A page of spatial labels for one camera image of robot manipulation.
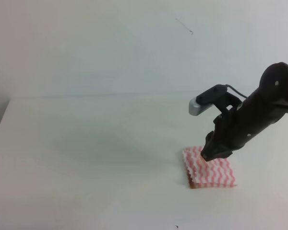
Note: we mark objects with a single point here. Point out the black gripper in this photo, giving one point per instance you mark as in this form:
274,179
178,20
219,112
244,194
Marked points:
232,131

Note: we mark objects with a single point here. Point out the pink white striped rag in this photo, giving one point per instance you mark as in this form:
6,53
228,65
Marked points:
201,174

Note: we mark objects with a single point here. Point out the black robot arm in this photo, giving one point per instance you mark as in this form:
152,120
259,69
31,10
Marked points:
272,93

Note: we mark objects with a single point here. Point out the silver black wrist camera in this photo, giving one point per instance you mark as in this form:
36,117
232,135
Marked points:
218,96

